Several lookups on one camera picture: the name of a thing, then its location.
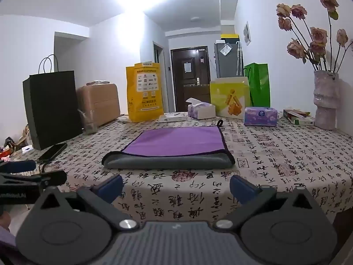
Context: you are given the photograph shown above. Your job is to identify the black paper bag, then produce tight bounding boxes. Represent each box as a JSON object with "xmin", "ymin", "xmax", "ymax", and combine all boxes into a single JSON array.
[{"xmin": 23, "ymin": 54, "xmax": 83, "ymax": 151}]

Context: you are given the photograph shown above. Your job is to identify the dark brown entrance door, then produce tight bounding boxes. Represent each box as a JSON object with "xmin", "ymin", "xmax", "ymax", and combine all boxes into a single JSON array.
[{"xmin": 170, "ymin": 46, "xmax": 211, "ymax": 112}]

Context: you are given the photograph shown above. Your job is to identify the white umbrella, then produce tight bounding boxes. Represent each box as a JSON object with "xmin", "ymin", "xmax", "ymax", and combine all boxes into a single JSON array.
[{"xmin": 236, "ymin": 41, "xmax": 245, "ymax": 77}]

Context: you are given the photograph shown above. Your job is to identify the pale textured vase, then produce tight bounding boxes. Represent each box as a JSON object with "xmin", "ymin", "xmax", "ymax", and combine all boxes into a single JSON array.
[{"xmin": 314, "ymin": 70, "xmax": 340, "ymax": 130}]

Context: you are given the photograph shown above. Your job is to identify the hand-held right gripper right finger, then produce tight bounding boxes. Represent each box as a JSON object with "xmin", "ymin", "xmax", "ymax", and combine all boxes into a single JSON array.
[{"xmin": 215, "ymin": 174, "xmax": 320, "ymax": 231}]

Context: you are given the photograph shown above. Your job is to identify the grey refrigerator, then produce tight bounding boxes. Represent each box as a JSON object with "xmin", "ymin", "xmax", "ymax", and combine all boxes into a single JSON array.
[{"xmin": 214, "ymin": 42, "xmax": 244, "ymax": 78}]

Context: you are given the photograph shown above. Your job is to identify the purple and white tissue box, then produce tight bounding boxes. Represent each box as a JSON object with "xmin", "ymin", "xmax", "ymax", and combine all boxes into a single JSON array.
[{"xmin": 186, "ymin": 98, "xmax": 216, "ymax": 120}]

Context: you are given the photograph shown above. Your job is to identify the green and red box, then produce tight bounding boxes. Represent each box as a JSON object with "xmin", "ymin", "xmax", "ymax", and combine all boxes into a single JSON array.
[{"xmin": 283, "ymin": 108, "xmax": 315, "ymax": 126}]

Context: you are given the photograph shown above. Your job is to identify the yellow and black box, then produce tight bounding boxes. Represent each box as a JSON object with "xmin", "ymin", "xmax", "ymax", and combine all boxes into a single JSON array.
[{"xmin": 221, "ymin": 34, "xmax": 241, "ymax": 44}]

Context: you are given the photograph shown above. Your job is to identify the green gift bag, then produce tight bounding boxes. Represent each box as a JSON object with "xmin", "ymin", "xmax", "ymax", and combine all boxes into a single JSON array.
[{"xmin": 244, "ymin": 63, "xmax": 271, "ymax": 108}]

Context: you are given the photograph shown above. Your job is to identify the framed wall picture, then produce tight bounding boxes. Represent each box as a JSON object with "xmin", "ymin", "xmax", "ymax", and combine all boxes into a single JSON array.
[{"xmin": 244, "ymin": 21, "xmax": 252, "ymax": 46}]

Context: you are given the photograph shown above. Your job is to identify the yellow-green gift bag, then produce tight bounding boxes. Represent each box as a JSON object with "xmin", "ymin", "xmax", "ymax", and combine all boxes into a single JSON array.
[{"xmin": 210, "ymin": 76, "xmax": 252, "ymax": 120}]

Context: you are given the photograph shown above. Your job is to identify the clear glass cup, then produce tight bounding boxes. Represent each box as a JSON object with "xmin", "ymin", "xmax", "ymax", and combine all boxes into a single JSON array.
[{"xmin": 78, "ymin": 109, "xmax": 99, "ymax": 135}]

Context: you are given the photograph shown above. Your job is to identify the black smartphone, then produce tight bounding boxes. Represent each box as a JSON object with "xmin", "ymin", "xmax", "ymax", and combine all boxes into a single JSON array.
[{"xmin": 37, "ymin": 143, "xmax": 68, "ymax": 163}]

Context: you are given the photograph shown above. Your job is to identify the yellow shopping bag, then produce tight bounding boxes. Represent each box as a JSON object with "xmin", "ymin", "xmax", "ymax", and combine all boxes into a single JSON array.
[{"xmin": 126, "ymin": 62, "xmax": 164, "ymax": 123}]

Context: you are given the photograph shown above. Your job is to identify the purple tissue pack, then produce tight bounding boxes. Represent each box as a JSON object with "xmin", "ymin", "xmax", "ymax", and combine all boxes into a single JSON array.
[{"xmin": 244, "ymin": 107, "xmax": 278, "ymax": 127}]

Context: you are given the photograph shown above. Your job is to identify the white flat box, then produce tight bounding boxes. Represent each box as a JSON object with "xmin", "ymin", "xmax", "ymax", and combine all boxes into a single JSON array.
[{"xmin": 159, "ymin": 112, "xmax": 189, "ymax": 122}]

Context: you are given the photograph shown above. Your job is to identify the brown suitcase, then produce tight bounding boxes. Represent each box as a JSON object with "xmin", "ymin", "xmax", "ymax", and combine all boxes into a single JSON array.
[{"xmin": 76, "ymin": 81, "xmax": 121, "ymax": 127}]

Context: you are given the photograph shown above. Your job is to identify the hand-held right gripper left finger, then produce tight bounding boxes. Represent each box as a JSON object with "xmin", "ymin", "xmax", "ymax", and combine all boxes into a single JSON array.
[{"xmin": 33, "ymin": 174, "xmax": 139, "ymax": 231}]

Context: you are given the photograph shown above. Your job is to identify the dried pink roses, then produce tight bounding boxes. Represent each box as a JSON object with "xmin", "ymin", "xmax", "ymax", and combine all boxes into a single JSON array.
[{"xmin": 276, "ymin": 0, "xmax": 349, "ymax": 74}]

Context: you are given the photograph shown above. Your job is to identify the purple and grey towel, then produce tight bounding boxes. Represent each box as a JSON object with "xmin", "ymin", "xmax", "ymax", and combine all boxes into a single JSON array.
[{"xmin": 102, "ymin": 119, "xmax": 236, "ymax": 170}]

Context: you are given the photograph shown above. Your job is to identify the calligraphy print tablecloth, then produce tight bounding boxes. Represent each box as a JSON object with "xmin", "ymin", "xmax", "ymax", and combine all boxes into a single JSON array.
[{"xmin": 11, "ymin": 110, "xmax": 353, "ymax": 227}]

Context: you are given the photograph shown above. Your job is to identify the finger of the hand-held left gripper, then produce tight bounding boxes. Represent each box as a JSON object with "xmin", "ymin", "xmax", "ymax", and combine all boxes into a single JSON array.
[
  {"xmin": 0, "ymin": 170, "xmax": 68, "ymax": 189},
  {"xmin": 0, "ymin": 159, "xmax": 37, "ymax": 174}
]

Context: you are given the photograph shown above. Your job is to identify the colourful clutter pile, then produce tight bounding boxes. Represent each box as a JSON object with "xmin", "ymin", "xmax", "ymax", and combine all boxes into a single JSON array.
[{"xmin": 0, "ymin": 124, "xmax": 34, "ymax": 161}]

